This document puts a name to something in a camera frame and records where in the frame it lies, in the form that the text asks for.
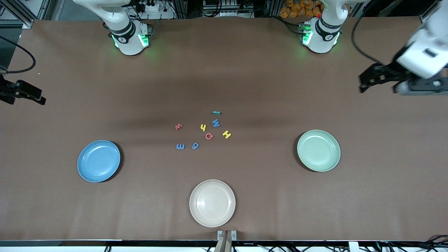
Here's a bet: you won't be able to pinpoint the blue plate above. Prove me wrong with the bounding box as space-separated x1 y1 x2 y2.
77 140 121 183

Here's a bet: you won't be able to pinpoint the aluminium frame profile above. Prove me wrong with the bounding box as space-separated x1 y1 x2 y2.
420 0 442 25
0 0 53 29

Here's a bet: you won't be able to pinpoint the tangled black floor cables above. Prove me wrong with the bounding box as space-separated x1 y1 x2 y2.
364 234 448 252

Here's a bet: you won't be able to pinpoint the white power strip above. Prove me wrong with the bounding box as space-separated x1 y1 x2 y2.
135 0 175 20

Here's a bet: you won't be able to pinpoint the pale green plate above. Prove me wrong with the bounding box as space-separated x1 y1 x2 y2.
297 129 341 172

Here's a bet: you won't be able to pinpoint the brown table cover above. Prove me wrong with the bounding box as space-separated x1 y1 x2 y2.
0 16 448 242

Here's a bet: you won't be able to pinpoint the beige plate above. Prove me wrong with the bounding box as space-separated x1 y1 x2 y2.
189 179 236 228

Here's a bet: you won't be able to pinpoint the orange snack bag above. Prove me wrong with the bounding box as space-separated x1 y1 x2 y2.
279 0 324 19

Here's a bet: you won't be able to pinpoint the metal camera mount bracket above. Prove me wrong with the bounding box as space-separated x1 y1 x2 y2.
214 230 238 252

